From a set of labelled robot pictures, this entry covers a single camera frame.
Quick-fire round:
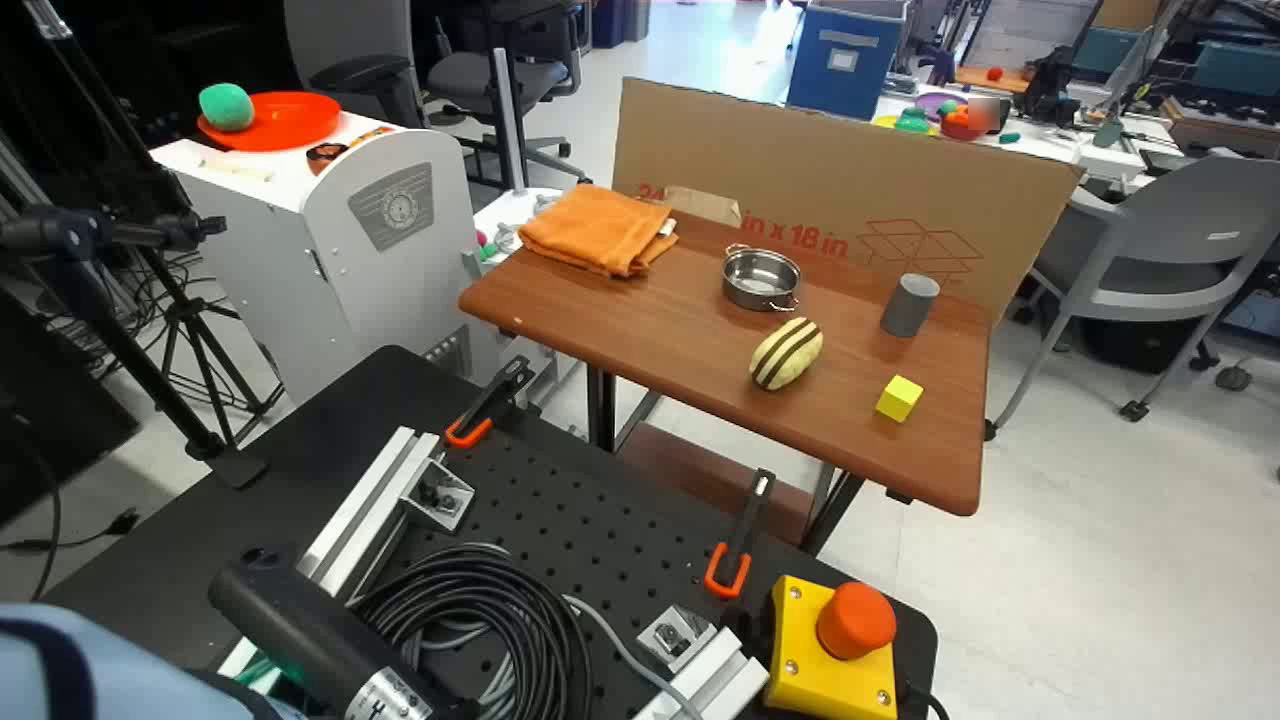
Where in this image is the yellow striped plush toy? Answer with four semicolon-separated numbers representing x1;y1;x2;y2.
743;313;828;395

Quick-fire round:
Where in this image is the brown wooden table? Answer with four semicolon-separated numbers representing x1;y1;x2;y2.
457;203;999;561

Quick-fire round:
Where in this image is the orange folded cloth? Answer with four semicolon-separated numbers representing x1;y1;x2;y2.
515;180;682;284

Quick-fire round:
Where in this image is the small metal bowl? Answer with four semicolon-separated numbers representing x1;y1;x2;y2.
719;238;807;317

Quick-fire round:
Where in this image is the black orange bar clamp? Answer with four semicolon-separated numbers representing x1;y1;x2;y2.
700;466;779;602
439;350;536;457

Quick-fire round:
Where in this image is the black perforated robot table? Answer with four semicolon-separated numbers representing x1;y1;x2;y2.
44;343;943;720

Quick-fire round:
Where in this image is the yellow cube block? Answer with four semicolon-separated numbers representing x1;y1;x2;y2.
871;370;929;428

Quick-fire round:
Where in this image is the grey cup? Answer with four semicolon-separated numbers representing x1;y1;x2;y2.
875;267;943;340

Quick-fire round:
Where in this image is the brown cardboard panel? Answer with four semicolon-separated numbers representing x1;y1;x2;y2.
609;75;1086;325

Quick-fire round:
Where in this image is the black office chair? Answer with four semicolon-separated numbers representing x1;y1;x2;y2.
417;0;599;191

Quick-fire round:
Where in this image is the yellow emergency stop box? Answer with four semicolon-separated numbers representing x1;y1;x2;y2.
759;573;904;720

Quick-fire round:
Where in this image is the white machine cabinet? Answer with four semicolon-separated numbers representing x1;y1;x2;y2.
148;106;485;409

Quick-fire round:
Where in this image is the blue storage bin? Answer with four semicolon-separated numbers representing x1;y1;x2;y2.
782;5;912;124

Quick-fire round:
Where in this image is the orange background bowl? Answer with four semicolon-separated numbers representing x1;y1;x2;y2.
936;98;1003;143

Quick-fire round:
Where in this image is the orange plastic plate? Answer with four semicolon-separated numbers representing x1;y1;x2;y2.
193;87;352;155

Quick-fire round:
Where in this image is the grey chair backrest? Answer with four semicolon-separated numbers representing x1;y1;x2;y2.
280;0;430;132

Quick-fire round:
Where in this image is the green ball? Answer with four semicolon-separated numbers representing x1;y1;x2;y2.
195;79;260;137

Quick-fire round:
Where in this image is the grey plastic chair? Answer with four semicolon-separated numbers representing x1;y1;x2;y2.
989;153;1280;440

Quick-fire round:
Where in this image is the small metal corner bracket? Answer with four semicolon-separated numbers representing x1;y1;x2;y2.
637;602;719;673
408;465;479;528

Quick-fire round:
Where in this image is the grey metal post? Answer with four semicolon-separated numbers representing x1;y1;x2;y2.
488;44;531;199

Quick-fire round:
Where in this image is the black coiled cable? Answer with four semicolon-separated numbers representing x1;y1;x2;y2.
346;536;599;720

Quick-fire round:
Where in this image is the long aluminium extrusion rail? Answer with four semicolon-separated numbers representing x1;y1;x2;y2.
292;423;449;602

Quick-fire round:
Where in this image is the short aluminium extrusion rail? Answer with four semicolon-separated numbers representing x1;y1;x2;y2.
633;622;777;720

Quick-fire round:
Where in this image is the black cylindrical mount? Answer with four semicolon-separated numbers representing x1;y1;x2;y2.
208;551;439;720

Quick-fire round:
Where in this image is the black camera tripod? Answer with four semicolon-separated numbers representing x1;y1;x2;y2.
0;203;292;465

